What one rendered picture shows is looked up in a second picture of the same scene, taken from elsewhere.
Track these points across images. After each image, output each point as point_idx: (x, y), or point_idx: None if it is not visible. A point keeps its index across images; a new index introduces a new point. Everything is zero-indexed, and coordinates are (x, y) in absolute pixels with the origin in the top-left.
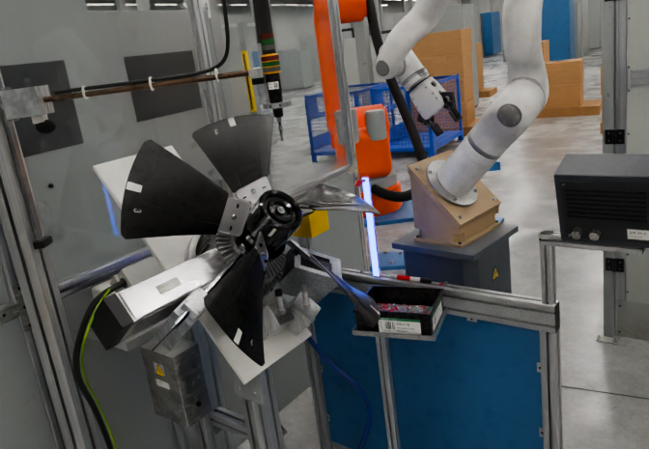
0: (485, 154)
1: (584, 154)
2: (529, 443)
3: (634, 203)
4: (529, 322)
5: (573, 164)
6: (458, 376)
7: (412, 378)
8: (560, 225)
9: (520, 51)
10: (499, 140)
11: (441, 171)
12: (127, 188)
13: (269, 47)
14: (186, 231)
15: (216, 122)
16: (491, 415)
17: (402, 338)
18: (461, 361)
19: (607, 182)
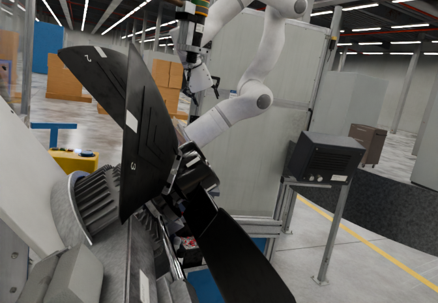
0: (229, 124)
1: (312, 132)
2: None
3: (343, 161)
4: (263, 233)
5: (315, 137)
6: (203, 280)
7: None
8: (301, 173)
9: (271, 63)
10: (242, 116)
11: (191, 131)
12: (127, 124)
13: None
14: (150, 195)
15: (83, 46)
16: (220, 301)
17: None
18: (208, 269)
19: (337, 149)
